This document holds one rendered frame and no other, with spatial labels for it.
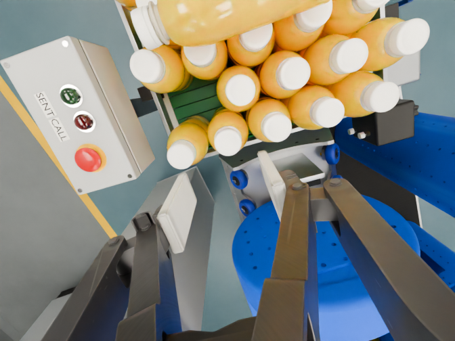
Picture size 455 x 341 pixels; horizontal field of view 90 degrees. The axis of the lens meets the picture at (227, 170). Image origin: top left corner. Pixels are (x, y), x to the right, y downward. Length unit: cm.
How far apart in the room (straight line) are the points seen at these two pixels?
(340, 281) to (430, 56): 160
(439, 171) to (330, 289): 61
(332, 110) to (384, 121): 18
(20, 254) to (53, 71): 216
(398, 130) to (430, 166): 39
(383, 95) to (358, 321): 28
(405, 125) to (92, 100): 52
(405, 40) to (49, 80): 45
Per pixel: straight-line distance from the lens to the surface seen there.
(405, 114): 53
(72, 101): 37
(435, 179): 89
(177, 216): 16
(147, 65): 33
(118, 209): 182
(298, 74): 33
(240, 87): 32
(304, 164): 47
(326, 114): 34
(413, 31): 39
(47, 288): 260
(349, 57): 35
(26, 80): 41
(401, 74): 68
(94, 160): 37
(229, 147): 33
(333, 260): 37
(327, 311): 33
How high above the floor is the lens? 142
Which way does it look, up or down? 69 degrees down
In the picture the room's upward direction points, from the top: 180 degrees clockwise
